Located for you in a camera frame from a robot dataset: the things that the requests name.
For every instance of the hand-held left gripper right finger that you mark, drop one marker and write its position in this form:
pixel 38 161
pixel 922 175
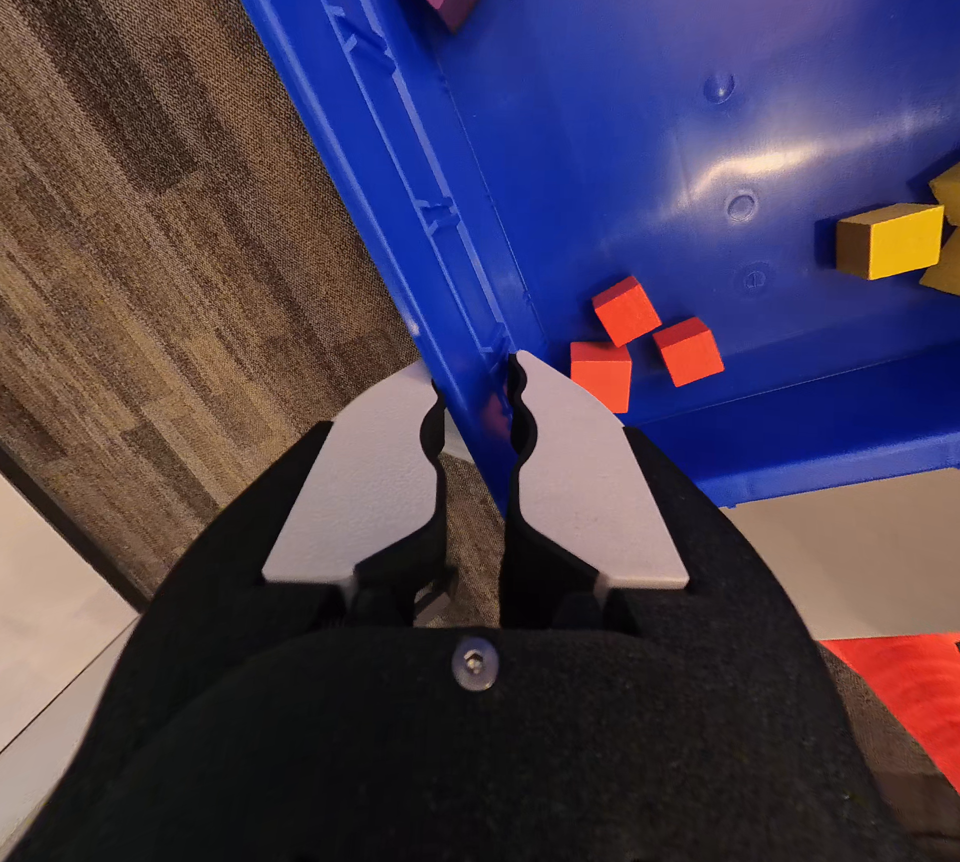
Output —
pixel 600 495

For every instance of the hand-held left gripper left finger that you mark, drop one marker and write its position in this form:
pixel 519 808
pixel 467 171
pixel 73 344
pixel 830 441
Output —
pixel 360 487

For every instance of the red wooden cube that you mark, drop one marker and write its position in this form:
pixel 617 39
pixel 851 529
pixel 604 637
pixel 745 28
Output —
pixel 688 352
pixel 600 375
pixel 626 311

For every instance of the blue plastic bin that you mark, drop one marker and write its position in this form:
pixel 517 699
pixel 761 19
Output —
pixel 600 127

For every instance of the yellow wooden cube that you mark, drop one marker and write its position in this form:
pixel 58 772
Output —
pixel 896 240
pixel 949 195
pixel 945 273

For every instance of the red cloth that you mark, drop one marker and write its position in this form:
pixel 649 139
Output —
pixel 907 689

